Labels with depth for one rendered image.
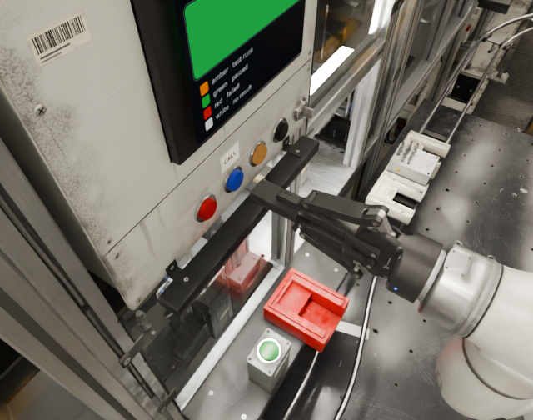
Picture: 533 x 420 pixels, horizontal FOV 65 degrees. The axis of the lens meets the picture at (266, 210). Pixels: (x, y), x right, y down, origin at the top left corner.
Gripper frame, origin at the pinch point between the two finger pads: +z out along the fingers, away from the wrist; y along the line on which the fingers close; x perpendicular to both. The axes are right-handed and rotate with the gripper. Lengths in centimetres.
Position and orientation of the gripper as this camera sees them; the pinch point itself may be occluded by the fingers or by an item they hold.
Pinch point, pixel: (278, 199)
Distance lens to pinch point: 54.5
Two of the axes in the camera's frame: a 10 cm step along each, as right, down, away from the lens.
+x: -5.4, 6.5, -5.3
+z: -8.4, -4.3, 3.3
